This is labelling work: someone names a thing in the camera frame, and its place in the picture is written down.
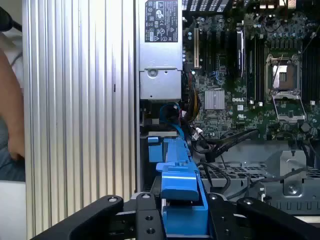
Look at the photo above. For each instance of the black RAM slots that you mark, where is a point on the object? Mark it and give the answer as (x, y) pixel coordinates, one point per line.
(255, 72)

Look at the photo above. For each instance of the open black PC case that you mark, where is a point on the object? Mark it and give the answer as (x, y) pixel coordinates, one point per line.
(250, 152)

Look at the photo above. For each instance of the silver ribbed chipset heatsink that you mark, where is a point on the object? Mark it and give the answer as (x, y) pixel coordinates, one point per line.
(214, 100)

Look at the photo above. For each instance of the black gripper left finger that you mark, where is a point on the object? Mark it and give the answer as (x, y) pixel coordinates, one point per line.
(146, 220)

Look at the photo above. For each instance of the green motherboard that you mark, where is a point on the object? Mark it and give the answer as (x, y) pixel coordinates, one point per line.
(225, 75)

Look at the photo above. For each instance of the person's grey clothed trunk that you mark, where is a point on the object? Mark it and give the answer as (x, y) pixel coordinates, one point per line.
(7, 165)

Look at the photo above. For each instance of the blue disk carrier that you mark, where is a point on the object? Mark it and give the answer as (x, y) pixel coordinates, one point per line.
(178, 180)

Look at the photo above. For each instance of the small round black tool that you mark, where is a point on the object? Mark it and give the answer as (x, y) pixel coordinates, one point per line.
(6, 18)

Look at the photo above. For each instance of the CPU socket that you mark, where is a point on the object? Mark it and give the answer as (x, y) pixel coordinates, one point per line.
(285, 75)

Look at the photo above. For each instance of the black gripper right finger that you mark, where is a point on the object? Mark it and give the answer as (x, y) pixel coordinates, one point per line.
(265, 217)

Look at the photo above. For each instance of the metal socket cover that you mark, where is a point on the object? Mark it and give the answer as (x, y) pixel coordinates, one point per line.
(276, 106)

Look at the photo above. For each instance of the grey metal disk cage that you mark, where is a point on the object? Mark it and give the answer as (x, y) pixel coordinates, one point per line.
(287, 180)

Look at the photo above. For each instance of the white expansion slot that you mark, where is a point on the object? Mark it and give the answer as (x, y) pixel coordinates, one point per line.
(197, 50)

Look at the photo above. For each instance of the silver power supply unit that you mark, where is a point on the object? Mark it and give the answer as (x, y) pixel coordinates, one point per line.
(160, 57)

